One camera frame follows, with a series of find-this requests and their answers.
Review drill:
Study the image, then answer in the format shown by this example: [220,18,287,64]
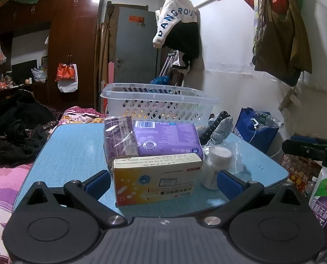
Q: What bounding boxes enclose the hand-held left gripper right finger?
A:
[199,170,311,227]

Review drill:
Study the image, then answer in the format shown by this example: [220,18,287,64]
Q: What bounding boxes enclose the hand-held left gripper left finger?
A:
[23,170,128,230]

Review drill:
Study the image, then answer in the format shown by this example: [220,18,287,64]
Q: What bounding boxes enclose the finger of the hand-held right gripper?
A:
[282,140,327,161]
[290,135,327,145]

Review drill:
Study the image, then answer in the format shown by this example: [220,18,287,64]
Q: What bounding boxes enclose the yellow white medicine box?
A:
[112,154,203,207]

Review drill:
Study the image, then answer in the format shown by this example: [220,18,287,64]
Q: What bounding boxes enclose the large purple packet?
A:
[132,120,204,160]

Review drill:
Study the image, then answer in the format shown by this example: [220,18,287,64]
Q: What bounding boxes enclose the white plastic basket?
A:
[100,83,220,124]

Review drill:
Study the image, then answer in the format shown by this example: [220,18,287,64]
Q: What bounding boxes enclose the red patterned box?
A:
[282,154,322,198]

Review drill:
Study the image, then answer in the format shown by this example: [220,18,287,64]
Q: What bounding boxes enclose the bagged white bandage roll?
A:
[202,140,245,190]

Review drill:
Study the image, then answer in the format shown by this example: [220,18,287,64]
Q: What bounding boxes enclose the clear plastic bottle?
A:
[258,112,283,128]

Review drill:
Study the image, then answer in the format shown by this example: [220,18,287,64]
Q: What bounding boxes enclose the small purple wrapped packet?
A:
[103,116,139,168]

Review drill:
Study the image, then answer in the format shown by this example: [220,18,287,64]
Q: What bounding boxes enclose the blue shopping bag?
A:
[233,107,279,154]

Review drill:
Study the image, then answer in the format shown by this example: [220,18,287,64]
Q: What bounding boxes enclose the purple white refill pouch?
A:
[308,168,327,253]

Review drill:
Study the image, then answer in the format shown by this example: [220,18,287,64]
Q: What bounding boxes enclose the grey black glove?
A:
[200,111,233,147]

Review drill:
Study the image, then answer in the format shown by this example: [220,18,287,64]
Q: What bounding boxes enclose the olive brown hanging bag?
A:
[253,0,314,87]

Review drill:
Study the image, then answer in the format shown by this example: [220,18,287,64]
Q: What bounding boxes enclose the black clothes pile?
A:
[0,89,60,167]

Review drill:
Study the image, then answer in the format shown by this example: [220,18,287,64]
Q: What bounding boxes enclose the orange white hanging bag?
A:
[55,63,78,93]

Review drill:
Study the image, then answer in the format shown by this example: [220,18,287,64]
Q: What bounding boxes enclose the blue plastic bag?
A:
[150,75,171,86]

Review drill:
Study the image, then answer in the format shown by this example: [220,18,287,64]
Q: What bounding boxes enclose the leaning wooden planks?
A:
[96,1,117,113]

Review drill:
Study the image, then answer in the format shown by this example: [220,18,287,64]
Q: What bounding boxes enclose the white plastic bag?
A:
[32,67,47,83]

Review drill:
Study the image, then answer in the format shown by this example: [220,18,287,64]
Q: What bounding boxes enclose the white black hanging garment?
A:
[172,51,193,75]

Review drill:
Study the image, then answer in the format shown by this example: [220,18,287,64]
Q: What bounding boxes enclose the black television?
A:
[11,59,39,84]

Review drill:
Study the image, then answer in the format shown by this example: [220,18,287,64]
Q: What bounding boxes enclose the brown wooden wardrobe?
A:
[0,0,105,113]

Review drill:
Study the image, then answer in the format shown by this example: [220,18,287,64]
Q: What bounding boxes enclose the grey door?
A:
[114,7,160,83]

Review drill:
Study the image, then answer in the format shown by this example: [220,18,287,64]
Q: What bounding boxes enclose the white lettered hoodie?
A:
[153,0,198,48]

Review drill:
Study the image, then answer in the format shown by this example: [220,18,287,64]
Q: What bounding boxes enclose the wooden wall bracket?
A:
[279,86,297,111]

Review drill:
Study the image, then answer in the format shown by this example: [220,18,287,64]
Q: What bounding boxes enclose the metal folding frame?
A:
[159,50,180,77]

